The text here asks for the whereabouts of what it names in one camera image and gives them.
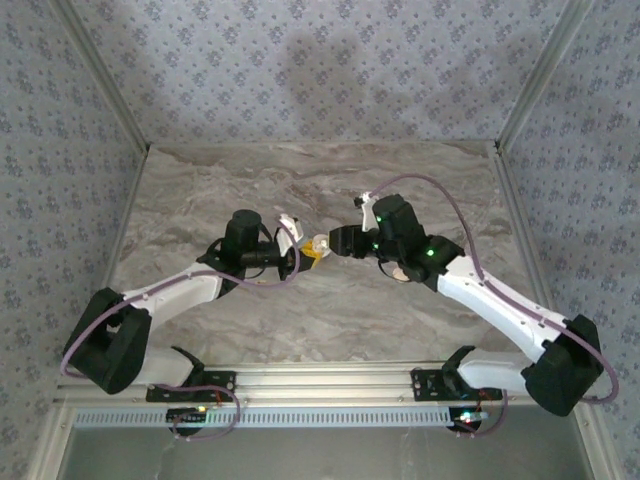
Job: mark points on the white round case lid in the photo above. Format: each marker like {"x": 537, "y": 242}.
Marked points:
{"x": 321, "y": 244}

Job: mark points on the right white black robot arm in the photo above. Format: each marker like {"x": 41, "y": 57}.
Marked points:
{"x": 490, "y": 295}

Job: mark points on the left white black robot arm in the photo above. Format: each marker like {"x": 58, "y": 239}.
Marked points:
{"x": 175, "y": 292}

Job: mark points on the grey metal panel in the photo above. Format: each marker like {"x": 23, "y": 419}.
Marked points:
{"x": 320, "y": 455}

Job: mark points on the aluminium table back rail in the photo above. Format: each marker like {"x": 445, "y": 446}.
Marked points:
{"x": 320, "y": 145}

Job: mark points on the aluminium table side rail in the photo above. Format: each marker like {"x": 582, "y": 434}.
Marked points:
{"x": 126, "y": 220}
{"x": 522, "y": 220}

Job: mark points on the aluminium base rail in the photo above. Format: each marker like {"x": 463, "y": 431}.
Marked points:
{"x": 325, "y": 382}

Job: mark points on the left black mount plate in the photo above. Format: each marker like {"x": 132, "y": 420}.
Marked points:
{"x": 220, "y": 380}

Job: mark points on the black mount plate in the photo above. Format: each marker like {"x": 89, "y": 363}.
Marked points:
{"x": 220, "y": 380}
{"x": 425, "y": 385}

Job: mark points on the right black mount plate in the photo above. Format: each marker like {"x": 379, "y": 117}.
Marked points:
{"x": 425, "y": 385}

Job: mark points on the aluminium frame post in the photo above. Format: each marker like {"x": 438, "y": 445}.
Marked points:
{"x": 104, "y": 75}
{"x": 540, "y": 75}

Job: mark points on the aluminium frame leg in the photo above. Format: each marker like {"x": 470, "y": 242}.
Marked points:
{"x": 50, "y": 447}
{"x": 595, "y": 447}

